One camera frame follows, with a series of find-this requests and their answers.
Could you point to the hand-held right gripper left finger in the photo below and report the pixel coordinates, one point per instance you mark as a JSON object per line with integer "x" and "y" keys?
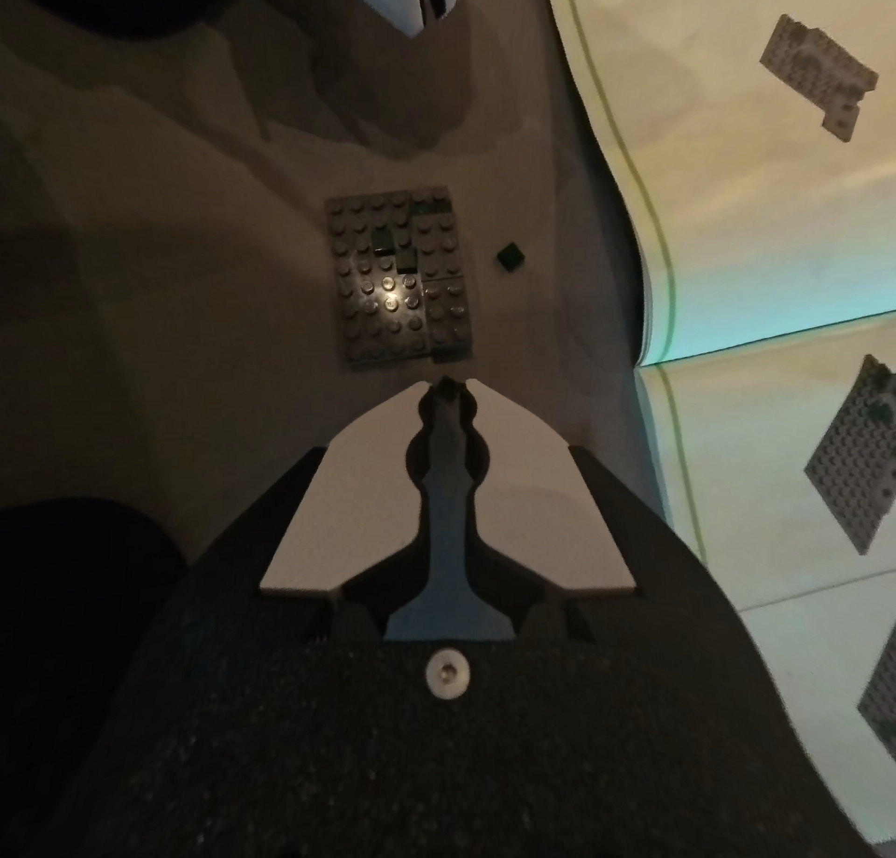
{"x": 336, "y": 515}

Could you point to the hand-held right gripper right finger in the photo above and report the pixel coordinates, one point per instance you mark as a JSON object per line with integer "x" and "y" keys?
{"x": 553, "y": 515}

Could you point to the grey studded building plate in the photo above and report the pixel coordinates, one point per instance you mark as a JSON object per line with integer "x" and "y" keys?
{"x": 364, "y": 312}

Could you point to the open instruction booklet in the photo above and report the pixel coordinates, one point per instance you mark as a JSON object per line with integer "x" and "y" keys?
{"x": 735, "y": 172}

